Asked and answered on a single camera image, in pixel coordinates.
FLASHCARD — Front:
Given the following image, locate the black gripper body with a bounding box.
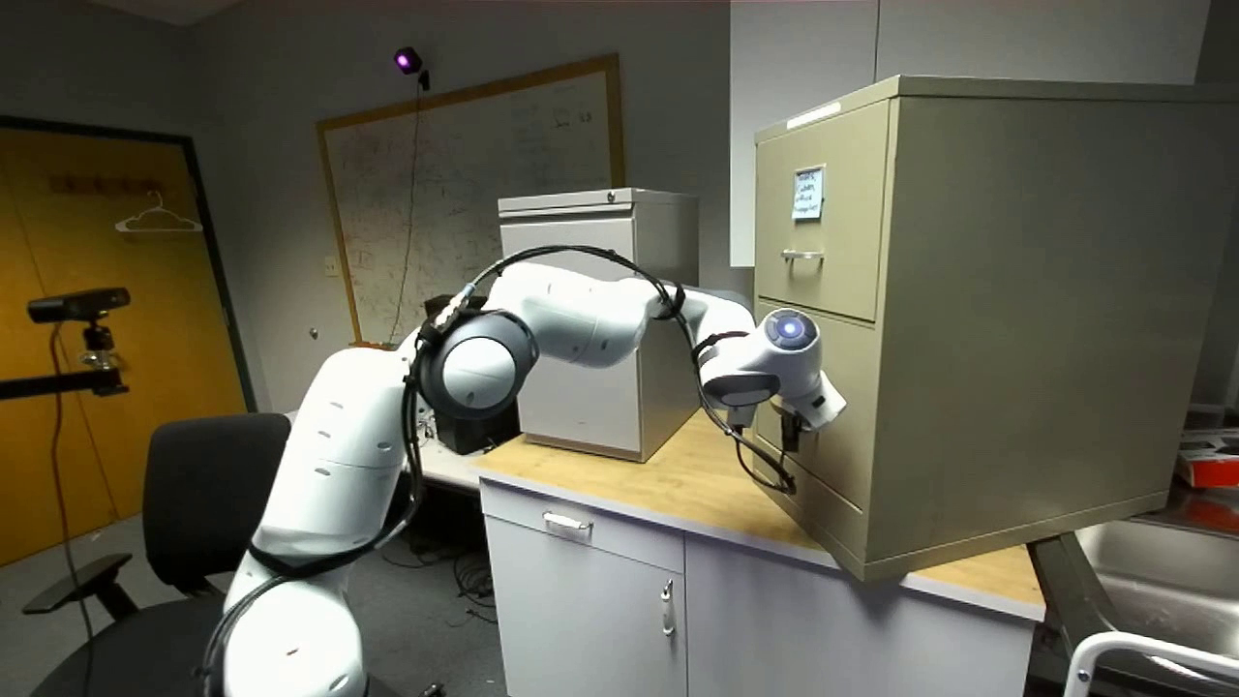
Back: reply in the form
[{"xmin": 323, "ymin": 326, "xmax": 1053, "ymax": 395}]
[{"xmin": 771, "ymin": 408, "xmax": 809, "ymax": 458}]

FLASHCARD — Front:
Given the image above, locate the beige drawer with silver handle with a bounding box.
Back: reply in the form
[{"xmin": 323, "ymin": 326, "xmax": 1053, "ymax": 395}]
[{"xmin": 751, "ymin": 295, "xmax": 883, "ymax": 517}]

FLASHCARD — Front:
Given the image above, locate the beige drawer with label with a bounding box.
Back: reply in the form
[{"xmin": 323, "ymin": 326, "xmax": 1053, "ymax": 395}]
[{"xmin": 751, "ymin": 98, "xmax": 900, "ymax": 326}]

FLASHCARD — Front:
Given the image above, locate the white counter base cabinet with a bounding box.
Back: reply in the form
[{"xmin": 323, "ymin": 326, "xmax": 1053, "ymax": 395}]
[{"xmin": 478, "ymin": 477, "xmax": 1043, "ymax": 697}]

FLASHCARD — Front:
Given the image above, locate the grey metal filing cabinet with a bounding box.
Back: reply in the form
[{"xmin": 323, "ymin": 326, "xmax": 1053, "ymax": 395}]
[{"xmin": 497, "ymin": 187, "xmax": 710, "ymax": 463}]

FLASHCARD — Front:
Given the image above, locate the white drawer label card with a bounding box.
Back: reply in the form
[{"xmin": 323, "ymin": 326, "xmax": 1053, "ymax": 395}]
[{"xmin": 789, "ymin": 164, "xmax": 834, "ymax": 227}]

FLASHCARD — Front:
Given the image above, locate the beige metal filing cabinet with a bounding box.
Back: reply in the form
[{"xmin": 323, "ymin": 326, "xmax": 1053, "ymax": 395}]
[{"xmin": 751, "ymin": 72, "xmax": 1239, "ymax": 588}]

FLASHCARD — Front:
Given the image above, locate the white desk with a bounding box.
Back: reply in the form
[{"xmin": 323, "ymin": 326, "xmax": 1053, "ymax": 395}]
[{"xmin": 415, "ymin": 439, "xmax": 491, "ymax": 494}]

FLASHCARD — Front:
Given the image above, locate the wood framed whiteboard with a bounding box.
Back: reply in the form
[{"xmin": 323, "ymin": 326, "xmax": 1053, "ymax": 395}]
[{"xmin": 315, "ymin": 51, "xmax": 631, "ymax": 352}]

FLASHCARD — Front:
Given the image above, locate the stainless steel sink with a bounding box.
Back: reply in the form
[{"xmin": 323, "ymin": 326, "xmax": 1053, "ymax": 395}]
[{"xmin": 1030, "ymin": 515, "xmax": 1239, "ymax": 697}]

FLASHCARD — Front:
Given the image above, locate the red container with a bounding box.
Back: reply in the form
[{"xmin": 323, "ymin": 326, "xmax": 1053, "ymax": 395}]
[{"xmin": 1175, "ymin": 442, "xmax": 1239, "ymax": 533}]

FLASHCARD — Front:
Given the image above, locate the yellow door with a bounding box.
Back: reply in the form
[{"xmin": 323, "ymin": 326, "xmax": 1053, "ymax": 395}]
[{"xmin": 0, "ymin": 113, "xmax": 257, "ymax": 573}]

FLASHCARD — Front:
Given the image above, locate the white coat hanger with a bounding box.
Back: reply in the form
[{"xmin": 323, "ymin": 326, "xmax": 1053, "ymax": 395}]
[{"xmin": 111, "ymin": 188, "xmax": 208, "ymax": 241}]

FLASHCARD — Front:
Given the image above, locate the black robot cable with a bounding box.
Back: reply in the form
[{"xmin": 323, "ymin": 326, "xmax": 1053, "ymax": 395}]
[{"xmin": 198, "ymin": 241, "xmax": 807, "ymax": 697}]

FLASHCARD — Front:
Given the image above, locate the white metal tube frame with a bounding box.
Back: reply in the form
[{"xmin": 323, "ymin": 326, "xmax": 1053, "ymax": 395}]
[{"xmin": 1056, "ymin": 628, "xmax": 1239, "ymax": 697}]

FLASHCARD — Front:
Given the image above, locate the camera with purple light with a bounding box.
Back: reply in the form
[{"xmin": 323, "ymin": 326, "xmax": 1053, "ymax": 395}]
[{"xmin": 386, "ymin": 42, "xmax": 438, "ymax": 93}]

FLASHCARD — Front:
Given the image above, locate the black camera on stand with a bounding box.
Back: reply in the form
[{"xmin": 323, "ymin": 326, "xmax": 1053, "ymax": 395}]
[{"xmin": 0, "ymin": 281, "xmax": 136, "ymax": 401}]

